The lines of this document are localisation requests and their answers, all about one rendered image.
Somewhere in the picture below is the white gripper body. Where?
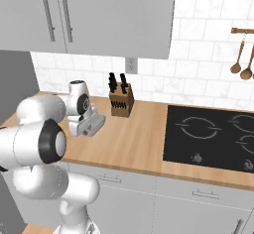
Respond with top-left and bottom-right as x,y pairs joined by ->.
77,106 -> 107,138

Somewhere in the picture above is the wooden knife block with knives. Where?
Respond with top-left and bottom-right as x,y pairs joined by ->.
107,71 -> 136,118

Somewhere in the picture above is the grey drawer front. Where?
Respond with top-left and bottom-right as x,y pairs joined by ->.
66,162 -> 158,195
154,175 -> 254,212

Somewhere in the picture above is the grey base cupboard door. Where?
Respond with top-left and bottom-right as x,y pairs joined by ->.
152,194 -> 254,234
86,184 -> 157,234

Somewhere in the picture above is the black hob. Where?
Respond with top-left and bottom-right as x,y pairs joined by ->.
162,104 -> 254,175

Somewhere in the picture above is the wooden hanging spoon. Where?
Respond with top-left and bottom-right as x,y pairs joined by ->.
239,43 -> 254,81
229,40 -> 247,74

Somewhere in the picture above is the grey drawer handle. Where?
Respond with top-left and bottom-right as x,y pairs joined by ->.
191,188 -> 221,200
97,174 -> 123,184

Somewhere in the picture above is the white wall socket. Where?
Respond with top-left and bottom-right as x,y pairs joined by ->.
125,57 -> 139,75

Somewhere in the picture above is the wide grey wall cupboard door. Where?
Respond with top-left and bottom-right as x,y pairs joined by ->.
54,0 -> 178,60

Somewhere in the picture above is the grey bar cupboard handle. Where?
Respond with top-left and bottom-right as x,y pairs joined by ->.
40,0 -> 57,43
59,0 -> 74,44

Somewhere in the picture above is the wooden hanging rail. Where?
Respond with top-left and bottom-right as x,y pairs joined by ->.
230,27 -> 254,35

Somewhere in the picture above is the grey base cupboard handle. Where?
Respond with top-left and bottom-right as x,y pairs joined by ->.
232,218 -> 245,234

